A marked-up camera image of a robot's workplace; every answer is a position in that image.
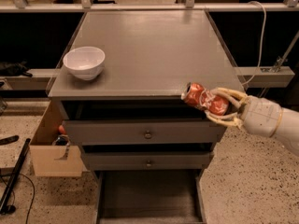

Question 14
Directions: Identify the black floor cable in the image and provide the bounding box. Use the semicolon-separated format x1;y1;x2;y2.
0;171;36;224

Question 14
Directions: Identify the grey drawer cabinet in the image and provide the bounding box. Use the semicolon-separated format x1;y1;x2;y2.
46;8;248;224

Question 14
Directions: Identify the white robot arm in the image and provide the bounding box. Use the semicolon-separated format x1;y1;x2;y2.
205;88;299;156

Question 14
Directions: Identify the orange ball in box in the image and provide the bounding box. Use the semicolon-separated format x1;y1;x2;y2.
58;125;66;134

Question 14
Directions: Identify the white cable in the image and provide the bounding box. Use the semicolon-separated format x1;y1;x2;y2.
241;0;269;87

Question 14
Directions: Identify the black pole stand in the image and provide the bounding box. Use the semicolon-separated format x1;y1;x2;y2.
0;138;31;214

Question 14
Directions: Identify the grey middle drawer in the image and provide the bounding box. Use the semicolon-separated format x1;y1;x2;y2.
81;152;214;171

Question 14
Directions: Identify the cardboard box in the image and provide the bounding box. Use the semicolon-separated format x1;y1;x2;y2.
30;102;83;177

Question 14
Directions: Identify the grey bottom drawer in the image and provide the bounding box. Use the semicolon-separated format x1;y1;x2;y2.
93;170;207;224

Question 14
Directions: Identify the white bowl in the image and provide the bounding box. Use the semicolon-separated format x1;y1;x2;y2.
63;47;106;80

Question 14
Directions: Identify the black cloth bundle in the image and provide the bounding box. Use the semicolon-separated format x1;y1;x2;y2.
0;61;33;77

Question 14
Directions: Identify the grey metal railing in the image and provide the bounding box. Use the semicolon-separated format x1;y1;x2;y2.
0;0;299;12

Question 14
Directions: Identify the red coke can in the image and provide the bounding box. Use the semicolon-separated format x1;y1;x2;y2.
181;83;229;116

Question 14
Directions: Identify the grey drawer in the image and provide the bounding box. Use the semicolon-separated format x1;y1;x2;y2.
81;152;214;171
93;170;207;224
63;120;226;145

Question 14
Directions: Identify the grey top drawer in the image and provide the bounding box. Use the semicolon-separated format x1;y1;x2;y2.
63;120;226;145

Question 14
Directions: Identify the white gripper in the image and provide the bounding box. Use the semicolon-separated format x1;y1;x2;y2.
205;88;282;137

